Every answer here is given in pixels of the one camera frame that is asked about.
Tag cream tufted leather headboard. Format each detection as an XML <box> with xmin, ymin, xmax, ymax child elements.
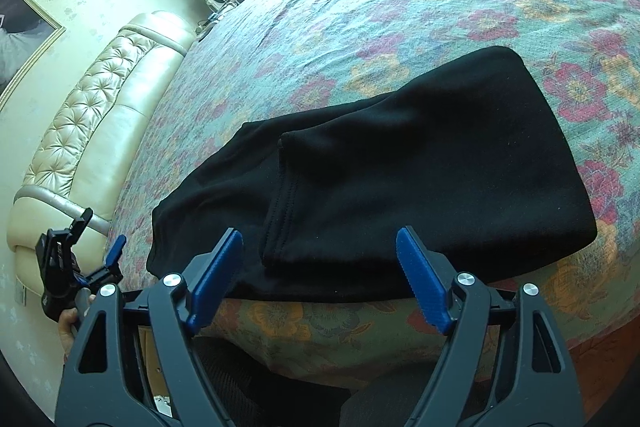
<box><xmin>6</xmin><ymin>10</ymin><xmax>199</xmax><ymax>299</ymax></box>

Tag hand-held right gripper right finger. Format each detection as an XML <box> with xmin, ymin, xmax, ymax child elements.
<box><xmin>395</xmin><ymin>227</ymin><xmax>587</xmax><ymax>427</ymax></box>

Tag floral bedspread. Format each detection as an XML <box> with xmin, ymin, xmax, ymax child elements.
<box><xmin>111</xmin><ymin>0</ymin><xmax>640</xmax><ymax>390</ymax></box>

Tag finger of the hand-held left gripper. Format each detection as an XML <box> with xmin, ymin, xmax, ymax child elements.
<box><xmin>69</xmin><ymin>207</ymin><xmax>96</xmax><ymax>250</ymax></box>
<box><xmin>82</xmin><ymin>234</ymin><xmax>127</xmax><ymax>295</ymax></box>

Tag person's left hand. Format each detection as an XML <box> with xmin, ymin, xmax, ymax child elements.
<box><xmin>56</xmin><ymin>289</ymin><xmax>96</xmax><ymax>360</ymax></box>

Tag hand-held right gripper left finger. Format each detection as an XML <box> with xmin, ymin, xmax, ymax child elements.
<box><xmin>55</xmin><ymin>228</ymin><xmax>244</xmax><ymax>427</ymax></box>

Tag framed wall picture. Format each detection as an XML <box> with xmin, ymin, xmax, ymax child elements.
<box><xmin>0</xmin><ymin>0</ymin><xmax>67</xmax><ymax>110</ymax></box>

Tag black pants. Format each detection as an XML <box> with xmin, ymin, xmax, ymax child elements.
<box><xmin>147</xmin><ymin>46</ymin><xmax>599</xmax><ymax>304</ymax></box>

